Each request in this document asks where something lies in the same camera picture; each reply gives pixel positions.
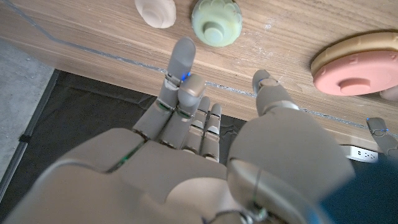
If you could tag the blue right wrist connector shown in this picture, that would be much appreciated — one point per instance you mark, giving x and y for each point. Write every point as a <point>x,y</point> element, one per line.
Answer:
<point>367,193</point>

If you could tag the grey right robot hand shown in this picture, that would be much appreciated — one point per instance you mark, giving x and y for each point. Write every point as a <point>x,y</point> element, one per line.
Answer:
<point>155,174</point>

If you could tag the sage green disc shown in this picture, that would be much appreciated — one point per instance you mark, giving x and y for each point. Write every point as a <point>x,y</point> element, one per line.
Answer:
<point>216,21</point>

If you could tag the dusty pink disc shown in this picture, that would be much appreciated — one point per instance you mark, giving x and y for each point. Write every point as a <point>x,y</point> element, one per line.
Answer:
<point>391,93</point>

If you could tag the black backdrop curtain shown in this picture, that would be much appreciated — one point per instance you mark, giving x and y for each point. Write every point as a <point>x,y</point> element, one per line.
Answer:
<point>77,118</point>

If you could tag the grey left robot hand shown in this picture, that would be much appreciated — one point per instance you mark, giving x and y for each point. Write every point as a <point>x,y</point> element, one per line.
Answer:
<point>385,140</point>

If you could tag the white power strip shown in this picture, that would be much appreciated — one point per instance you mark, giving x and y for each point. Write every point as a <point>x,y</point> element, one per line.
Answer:
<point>360,153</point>

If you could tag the coral red disc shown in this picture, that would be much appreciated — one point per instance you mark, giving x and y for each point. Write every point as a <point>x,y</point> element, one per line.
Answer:
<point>357,74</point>

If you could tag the large orange disc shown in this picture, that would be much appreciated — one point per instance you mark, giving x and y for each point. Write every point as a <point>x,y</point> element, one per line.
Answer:
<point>342,46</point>

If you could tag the black backdrop stand pole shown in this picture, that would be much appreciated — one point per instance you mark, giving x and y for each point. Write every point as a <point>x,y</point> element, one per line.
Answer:
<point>28,133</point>

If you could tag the small cream disc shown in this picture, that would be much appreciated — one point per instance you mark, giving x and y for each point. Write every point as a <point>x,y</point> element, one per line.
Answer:
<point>155,12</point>

